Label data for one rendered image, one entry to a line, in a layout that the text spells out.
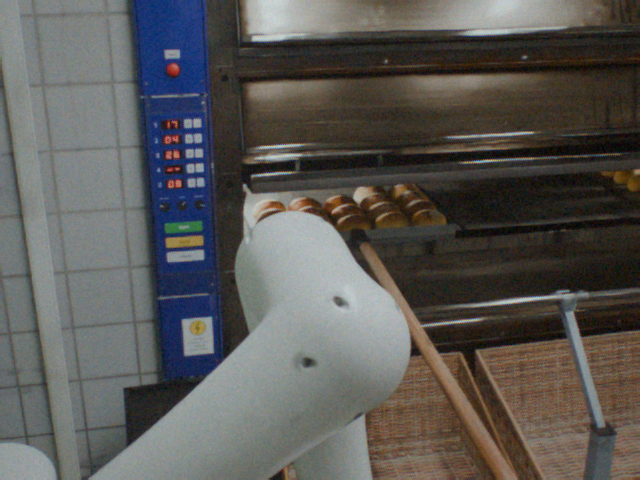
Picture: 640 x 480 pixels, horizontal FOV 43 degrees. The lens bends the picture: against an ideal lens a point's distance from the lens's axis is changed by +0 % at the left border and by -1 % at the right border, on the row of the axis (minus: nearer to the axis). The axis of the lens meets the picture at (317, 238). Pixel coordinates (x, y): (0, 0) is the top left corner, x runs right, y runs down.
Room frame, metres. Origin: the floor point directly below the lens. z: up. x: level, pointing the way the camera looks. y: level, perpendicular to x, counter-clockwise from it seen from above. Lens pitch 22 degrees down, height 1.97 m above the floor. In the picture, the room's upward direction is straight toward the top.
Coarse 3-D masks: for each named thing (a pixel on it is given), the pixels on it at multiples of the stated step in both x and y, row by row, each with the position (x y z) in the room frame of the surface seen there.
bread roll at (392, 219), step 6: (384, 216) 2.04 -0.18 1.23; (390, 216) 2.04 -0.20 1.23; (396, 216) 2.04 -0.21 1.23; (402, 216) 2.05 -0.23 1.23; (378, 222) 2.03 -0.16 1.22; (384, 222) 2.03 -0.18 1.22; (390, 222) 2.03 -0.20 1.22; (396, 222) 2.03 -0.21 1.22; (402, 222) 2.04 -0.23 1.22; (408, 222) 2.05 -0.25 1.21; (378, 228) 2.03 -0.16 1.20; (384, 228) 2.02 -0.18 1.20
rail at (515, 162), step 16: (480, 160) 1.88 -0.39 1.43; (496, 160) 1.88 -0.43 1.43; (512, 160) 1.88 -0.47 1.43; (528, 160) 1.89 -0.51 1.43; (544, 160) 1.90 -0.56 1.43; (560, 160) 1.91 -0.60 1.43; (576, 160) 1.91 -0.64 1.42; (592, 160) 1.92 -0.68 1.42; (608, 160) 1.93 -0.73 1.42; (256, 176) 1.76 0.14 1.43; (272, 176) 1.77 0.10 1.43; (288, 176) 1.77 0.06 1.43; (304, 176) 1.78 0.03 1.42; (320, 176) 1.79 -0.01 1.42; (336, 176) 1.79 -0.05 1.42; (352, 176) 1.80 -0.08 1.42
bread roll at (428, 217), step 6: (426, 210) 2.07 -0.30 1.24; (432, 210) 2.07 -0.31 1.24; (414, 216) 2.06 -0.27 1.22; (420, 216) 2.05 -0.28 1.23; (426, 216) 2.05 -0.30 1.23; (432, 216) 2.05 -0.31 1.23; (438, 216) 2.06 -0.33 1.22; (444, 216) 2.07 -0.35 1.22; (414, 222) 2.05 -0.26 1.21; (420, 222) 2.05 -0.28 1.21; (426, 222) 2.04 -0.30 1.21; (432, 222) 2.05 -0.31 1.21; (438, 222) 2.05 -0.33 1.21; (444, 222) 2.06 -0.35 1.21
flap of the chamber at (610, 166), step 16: (464, 160) 2.05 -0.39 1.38; (624, 160) 1.94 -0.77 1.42; (368, 176) 1.81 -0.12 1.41; (384, 176) 1.82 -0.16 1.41; (400, 176) 1.82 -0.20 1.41; (416, 176) 1.83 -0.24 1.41; (432, 176) 1.84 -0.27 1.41; (448, 176) 1.84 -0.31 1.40; (464, 176) 1.85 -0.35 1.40; (480, 176) 1.86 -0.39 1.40; (496, 176) 1.87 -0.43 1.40; (512, 176) 1.88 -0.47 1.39; (528, 176) 1.88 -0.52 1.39; (256, 192) 1.75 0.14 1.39; (272, 192) 1.76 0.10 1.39
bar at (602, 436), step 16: (608, 288) 1.70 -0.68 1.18; (624, 288) 1.70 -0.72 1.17; (448, 304) 1.62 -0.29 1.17; (464, 304) 1.62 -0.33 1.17; (480, 304) 1.63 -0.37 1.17; (496, 304) 1.63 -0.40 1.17; (512, 304) 1.64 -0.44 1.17; (528, 304) 1.65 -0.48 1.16; (544, 304) 1.65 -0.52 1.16; (560, 304) 1.66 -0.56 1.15; (576, 304) 1.67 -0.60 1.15; (576, 336) 1.62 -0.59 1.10; (576, 352) 1.59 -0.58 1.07; (576, 368) 1.58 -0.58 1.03; (592, 384) 1.54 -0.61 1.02; (592, 400) 1.51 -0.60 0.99; (592, 416) 1.49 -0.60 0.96; (592, 432) 1.47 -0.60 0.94; (608, 432) 1.45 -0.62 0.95; (592, 448) 1.46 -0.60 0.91; (608, 448) 1.45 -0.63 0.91; (592, 464) 1.45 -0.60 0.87; (608, 464) 1.45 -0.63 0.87
